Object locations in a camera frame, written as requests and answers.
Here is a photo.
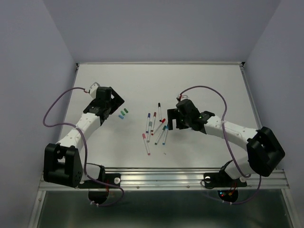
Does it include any sky blue marker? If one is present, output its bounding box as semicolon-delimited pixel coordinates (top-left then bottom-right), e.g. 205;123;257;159
162;125;169;145

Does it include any dark teal marker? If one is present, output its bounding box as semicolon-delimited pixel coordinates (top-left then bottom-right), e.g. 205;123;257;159
154;126;167;145

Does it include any black marker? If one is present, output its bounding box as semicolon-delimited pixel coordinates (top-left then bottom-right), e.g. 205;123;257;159
158;102;162;122

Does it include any pink marker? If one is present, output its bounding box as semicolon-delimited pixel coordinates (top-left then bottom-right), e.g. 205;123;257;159
142;133;151;156

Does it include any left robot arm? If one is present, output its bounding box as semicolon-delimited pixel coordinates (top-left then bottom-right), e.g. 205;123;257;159
43;83;124;188

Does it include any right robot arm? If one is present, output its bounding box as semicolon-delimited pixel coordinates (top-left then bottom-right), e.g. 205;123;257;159
167;99;285;185

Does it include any dark red marker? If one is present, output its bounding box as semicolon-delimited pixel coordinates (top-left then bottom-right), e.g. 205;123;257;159
151;112;157;134

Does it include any grey marker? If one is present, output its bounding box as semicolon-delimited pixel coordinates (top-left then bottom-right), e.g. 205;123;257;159
147;121;152;143

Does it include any navy blue marker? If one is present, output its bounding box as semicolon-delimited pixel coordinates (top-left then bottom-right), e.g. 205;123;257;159
145;113;151;133

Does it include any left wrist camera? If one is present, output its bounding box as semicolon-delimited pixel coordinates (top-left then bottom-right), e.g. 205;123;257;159
88;82;100;99

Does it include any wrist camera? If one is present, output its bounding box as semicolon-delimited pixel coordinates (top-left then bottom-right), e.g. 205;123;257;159
176;94;188;102
88;82;100;99

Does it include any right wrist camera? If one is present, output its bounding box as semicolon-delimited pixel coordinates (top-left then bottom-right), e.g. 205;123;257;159
176;94;188;102

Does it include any aluminium front rail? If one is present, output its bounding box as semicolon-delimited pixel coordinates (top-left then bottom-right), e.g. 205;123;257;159
38;168;289;191

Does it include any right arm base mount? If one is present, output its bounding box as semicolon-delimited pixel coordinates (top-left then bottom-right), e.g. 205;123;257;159
200;166;247;204

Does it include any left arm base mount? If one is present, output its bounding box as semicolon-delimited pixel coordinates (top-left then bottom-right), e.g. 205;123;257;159
77;163;125;208

